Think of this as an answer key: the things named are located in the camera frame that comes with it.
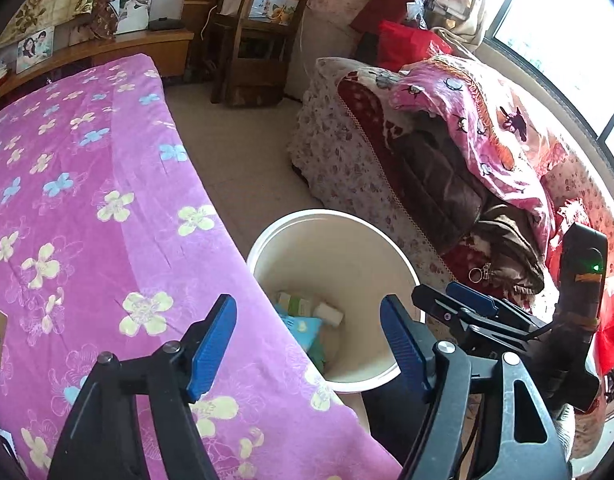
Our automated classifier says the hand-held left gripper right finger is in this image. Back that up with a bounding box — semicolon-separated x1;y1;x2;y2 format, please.
379;294;572;480

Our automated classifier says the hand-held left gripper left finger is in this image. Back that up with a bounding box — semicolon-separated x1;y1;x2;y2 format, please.
47;294;238;480

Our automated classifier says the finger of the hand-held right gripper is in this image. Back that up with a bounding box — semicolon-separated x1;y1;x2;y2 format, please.
446;281;546;335
411;284;540;358

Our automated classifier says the white plastic bucket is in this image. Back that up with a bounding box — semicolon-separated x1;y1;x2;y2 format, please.
246;208;428;395

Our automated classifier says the small white box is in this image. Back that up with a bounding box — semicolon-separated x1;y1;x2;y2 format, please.
312;301;344;326

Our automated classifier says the green and white carton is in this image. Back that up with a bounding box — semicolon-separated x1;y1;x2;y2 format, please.
277;291;316;319

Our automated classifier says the blue tissue packet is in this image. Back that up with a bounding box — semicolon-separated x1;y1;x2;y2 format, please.
277;314;329;372

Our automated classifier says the dark brown jacket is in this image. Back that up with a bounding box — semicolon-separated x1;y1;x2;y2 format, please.
392;130;546;297

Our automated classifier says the floral covered sofa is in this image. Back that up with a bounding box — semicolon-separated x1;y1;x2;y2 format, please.
287;57;614;463

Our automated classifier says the pink cartoon print blanket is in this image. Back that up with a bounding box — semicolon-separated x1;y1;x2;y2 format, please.
389;55;556;257

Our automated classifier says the pink floral bed blanket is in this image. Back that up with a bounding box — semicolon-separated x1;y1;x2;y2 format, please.
0;54;405;480

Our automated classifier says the dark red patterned blanket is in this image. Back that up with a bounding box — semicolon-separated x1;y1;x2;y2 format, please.
337;72;492;288

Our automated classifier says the red plastic bag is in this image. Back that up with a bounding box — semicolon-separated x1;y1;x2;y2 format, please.
377;20;454;74

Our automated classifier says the dark wooden chair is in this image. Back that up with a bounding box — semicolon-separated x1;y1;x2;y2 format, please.
207;0;320;109

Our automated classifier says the window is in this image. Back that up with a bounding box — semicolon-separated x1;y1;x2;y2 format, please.
491;0;614;148

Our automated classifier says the clear plastic bag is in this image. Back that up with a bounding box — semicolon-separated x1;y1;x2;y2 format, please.
406;0;429;29

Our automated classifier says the beige curtain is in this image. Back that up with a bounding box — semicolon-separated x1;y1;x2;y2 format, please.
427;0;528;52

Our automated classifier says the wooden headboard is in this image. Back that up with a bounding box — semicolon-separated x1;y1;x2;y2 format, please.
0;27;195;107

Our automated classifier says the flower printed box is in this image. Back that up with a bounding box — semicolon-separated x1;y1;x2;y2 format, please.
249;0;301;26

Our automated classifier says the large photo print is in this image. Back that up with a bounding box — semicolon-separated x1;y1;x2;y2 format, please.
113;0;155;35

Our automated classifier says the small framed photo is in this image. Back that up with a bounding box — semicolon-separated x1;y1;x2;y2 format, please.
16;27;56;74

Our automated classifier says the white cable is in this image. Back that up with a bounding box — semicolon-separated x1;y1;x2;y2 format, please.
201;4;217;42

